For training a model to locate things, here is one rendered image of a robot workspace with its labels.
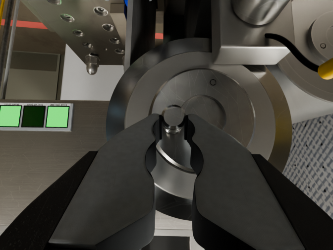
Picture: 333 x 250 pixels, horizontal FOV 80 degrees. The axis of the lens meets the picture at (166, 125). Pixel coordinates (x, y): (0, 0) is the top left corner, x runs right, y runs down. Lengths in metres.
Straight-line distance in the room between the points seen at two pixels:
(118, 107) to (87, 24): 0.31
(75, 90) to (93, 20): 1.68
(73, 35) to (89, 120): 0.19
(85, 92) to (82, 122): 1.53
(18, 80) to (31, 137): 2.54
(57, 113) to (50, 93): 2.34
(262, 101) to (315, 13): 0.10
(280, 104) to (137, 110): 0.11
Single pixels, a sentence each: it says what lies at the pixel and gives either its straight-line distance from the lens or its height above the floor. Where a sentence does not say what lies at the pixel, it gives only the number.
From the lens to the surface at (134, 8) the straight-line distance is 0.22.
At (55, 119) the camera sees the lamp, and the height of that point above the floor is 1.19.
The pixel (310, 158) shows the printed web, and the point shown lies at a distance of 0.35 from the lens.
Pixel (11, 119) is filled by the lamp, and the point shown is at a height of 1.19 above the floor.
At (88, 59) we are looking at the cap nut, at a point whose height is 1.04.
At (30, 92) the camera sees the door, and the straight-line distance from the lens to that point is 3.00.
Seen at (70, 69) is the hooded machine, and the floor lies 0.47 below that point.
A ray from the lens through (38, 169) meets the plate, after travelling 0.58.
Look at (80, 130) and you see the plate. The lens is 0.54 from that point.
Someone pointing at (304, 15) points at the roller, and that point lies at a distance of 0.23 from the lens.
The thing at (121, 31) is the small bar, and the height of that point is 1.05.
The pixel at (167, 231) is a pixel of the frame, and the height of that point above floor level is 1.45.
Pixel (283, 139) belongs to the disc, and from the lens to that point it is 0.18.
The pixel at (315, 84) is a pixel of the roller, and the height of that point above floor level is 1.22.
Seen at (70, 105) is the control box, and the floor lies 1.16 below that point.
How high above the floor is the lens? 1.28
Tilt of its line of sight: 9 degrees down
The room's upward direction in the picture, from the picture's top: 179 degrees counter-clockwise
